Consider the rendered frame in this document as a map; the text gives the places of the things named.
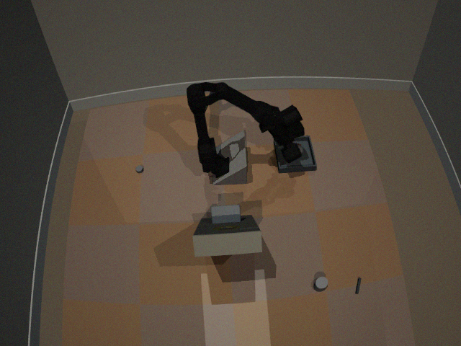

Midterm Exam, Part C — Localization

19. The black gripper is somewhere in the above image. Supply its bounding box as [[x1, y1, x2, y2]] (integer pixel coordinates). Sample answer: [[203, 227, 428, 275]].
[[273, 127, 302, 163]]

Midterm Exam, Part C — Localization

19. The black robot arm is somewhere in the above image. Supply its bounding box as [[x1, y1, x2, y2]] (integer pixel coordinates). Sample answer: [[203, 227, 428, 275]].
[[187, 82, 304, 178]]

